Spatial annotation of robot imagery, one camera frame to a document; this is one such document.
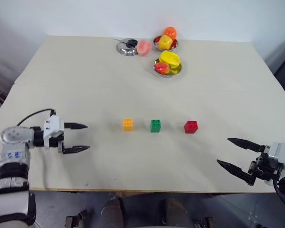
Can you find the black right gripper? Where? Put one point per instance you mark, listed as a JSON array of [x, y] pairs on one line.
[[266, 168]]

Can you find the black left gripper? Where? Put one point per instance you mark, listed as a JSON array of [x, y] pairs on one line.
[[59, 137]]

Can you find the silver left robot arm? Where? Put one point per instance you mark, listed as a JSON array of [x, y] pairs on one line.
[[13, 171]]

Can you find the yellow studded cube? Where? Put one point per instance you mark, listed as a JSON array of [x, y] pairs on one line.
[[128, 125]]

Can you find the red studded cube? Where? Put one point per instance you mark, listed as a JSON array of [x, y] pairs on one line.
[[190, 127]]

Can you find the green studded cube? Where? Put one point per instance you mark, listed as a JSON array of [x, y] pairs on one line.
[[155, 126]]

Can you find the dark rounded shape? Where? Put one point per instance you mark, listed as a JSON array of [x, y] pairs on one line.
[[112, 213]]

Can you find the steel plate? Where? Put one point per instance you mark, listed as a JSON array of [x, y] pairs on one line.
[[176, 70], [175, 44], [124, 48]]

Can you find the black scissors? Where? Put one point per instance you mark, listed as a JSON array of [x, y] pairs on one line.
[[131, 43]]

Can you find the red toy apple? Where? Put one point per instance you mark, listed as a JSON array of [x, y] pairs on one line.
[[162, 68]]

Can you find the pink toy peach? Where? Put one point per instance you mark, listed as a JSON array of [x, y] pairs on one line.
[[144, 48]]

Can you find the yellow toy star fruit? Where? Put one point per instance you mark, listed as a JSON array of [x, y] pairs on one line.
[[169, 58]]

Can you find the yellow toy bell pepper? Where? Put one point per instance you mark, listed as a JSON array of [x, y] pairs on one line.
[[165, 42]]

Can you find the orange toy fruit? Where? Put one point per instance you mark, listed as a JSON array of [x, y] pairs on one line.
[[170, 32]]

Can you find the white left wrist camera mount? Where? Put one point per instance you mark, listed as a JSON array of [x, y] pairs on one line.
[[53, 124]]

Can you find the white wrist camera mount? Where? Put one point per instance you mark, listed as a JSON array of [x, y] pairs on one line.
[[53, 124], [281, 152]]

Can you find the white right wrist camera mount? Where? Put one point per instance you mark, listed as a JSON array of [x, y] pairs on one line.
[[281, 152]]

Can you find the black metal bracket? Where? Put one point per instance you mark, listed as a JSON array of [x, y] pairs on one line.
[[74, 219]]

